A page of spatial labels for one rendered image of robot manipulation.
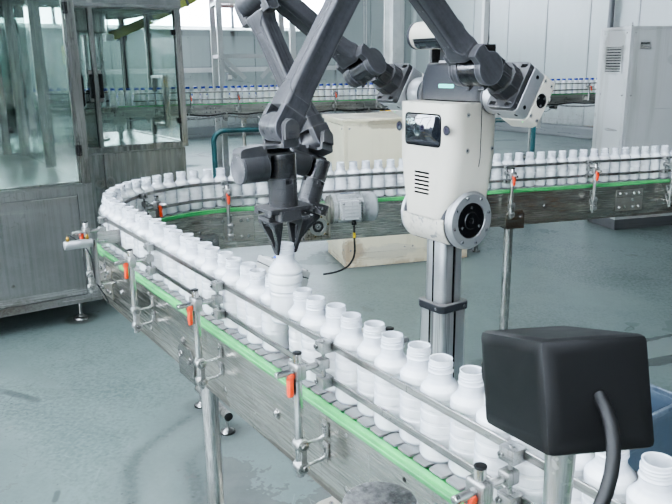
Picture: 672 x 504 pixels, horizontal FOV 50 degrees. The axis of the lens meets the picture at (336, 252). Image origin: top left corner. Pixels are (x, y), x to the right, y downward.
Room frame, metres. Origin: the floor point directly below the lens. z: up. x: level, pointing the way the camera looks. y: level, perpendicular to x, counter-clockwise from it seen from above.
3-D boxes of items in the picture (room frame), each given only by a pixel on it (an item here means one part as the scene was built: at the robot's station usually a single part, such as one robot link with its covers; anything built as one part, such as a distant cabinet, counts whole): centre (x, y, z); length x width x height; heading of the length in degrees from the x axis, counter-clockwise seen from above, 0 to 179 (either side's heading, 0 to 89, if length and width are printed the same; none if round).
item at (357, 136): (6.00, -0.51, 0.59); 1.10 x 0.62 x 1.18; 106
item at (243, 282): (1.57, 0.20, 1.08); 0.06 x 0.06 x 0.17
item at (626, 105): (7.11, -3.00, 0.96); 0.82 x 0.50 x 1.91; 106
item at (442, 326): (1.98, -0.31, 0.74); 0.11 x 0.11 x 0.40; 34
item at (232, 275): (1.61, 0.24, 1.08); 0.06 x 0.06 x 0.17
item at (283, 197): (1.42, 0.10, 1.35); 0.10 x 0.07 x 0.07; 124
